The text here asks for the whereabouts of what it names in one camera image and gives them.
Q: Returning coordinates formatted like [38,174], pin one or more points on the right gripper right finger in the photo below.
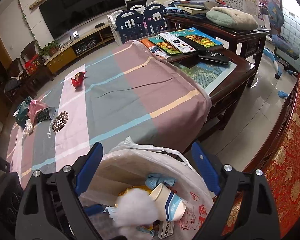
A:
[257,217]

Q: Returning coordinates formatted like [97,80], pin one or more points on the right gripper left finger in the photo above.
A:
[50,206]

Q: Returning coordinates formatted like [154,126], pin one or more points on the white blue paper cup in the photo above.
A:
[169,202]

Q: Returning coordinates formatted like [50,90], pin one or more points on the dark green snack wrapper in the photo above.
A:
[46,114]

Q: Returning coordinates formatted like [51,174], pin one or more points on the white blue medicine box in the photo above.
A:
[166,229]

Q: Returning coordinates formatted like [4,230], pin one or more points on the white plastic bag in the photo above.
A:
[135,208]

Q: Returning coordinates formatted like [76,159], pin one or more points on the pink paper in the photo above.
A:
[34,108]

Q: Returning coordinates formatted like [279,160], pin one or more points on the blue textured cloth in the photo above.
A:
[154,179]

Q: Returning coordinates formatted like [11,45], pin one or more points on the red snack wrapper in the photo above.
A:
[78,79]

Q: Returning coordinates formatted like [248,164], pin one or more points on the white mesh trash basket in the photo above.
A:
[130,165]

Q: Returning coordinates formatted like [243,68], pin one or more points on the red patterned sofa cushion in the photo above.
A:
[283,171]

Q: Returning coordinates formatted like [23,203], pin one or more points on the green tissue box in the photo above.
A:
[21,114]

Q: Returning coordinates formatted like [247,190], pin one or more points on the dark wooden armchair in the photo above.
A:
[18,82]

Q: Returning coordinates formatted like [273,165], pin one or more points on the red gift box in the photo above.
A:
[33,64]

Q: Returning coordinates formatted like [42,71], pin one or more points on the dark wooden coffee table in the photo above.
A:
[224,83]

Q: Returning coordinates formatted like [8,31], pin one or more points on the plaid tablecloth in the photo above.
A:
[128,93]

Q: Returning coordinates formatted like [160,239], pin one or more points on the potted green plant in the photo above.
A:
[50,49]

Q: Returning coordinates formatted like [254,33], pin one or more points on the black remote control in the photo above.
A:
[213,56]

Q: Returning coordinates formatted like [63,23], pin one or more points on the blue child chair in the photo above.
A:
[274,20]

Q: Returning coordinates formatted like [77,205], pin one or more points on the dark wooden side table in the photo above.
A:
[253,42]

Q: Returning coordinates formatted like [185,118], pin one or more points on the white remote control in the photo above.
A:
[180,45]

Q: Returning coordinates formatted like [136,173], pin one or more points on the yellow wooden tv cabinet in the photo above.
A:
[100,36]

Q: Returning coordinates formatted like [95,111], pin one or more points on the colourful picture book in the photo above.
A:
[197,36]

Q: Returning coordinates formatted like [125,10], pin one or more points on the green plush cushion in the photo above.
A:
[232,18]

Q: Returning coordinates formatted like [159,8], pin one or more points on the large black television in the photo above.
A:
[62,15]

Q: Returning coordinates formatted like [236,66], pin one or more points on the blue baby fence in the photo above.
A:
[133,25]

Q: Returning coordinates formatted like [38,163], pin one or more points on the white baby fence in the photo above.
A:
[112,17]

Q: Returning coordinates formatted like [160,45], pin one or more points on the stack of books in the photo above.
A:
[205,5]

